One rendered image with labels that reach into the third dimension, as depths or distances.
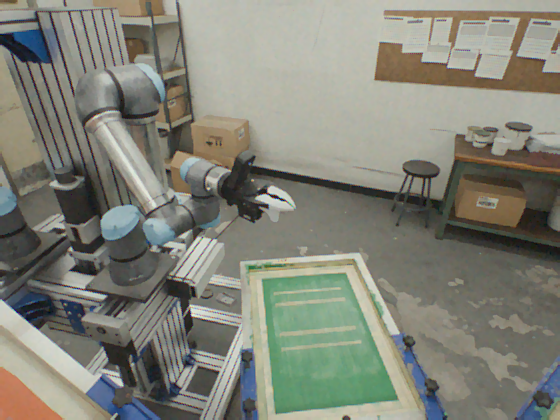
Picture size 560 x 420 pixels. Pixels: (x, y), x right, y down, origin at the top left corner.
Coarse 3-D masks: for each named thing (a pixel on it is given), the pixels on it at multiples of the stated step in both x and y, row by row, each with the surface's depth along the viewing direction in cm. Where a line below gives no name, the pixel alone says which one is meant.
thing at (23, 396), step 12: (0, 372) 77; (0, 384) 76; (12, 384) 77; (24, 384) 78; (0, 396) 74; (12, 396) 75; (24, 396) 76; (36, 396) 77; (0, 408) 73; (12, 408) 74; (24, 408) 75; (36, 408) 76; (48, 408) 77
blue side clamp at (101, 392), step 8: (104, 376) 81; (96, 384) 80; (104, 384) 81; (112, 384) 81; (88, 392) 79; (96, 392) 79; (104, 392) 80; (112, 392) 81; (96, 400) 78; (104, 400) 79; (136, 400) 81; (104, 408) 78; (112, 408) 79; (128, 408) 81; (136, 408) 81; (144, 408) 81; (112, 416) 79; (120, 416) 79; (128, 416) 80; (136, 416) 80; (144, 416) 81; (152, 416) 81
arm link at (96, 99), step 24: (96, 72) 88; (96, 96) 86; (96, 120) 86; (120, 144) 87; (120, 168) 87; (144, 168) 88; (144, 192) 87; (168, 216) 88; (192, 216) 92; (168, 240) 88
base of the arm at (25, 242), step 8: (16, 232) 124; (24, 232) 127; (32, 232) 132; (0, 240) 122; (8, 240) 123; (16, 240) 124; (24, 240) 126; (32, 240) 129; (0, 248) 123; (8, 248) 124; (16, 248) 125; (24, 248) 126; (32, 248) 129; (0, 256) 124; (8, 256) 124; (16, 256) 125; (24, 256) 127
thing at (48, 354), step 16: (0, 304) 82; (0, 320) 80; (16, 320) 81; (16, 336) 79; (32, 336) 81; (32, 352) 80; (48, 352) 81; (64, 352) 82; (48, 368) 81; (64, 368) 80; (80, 368) 82; (80, 384) 80
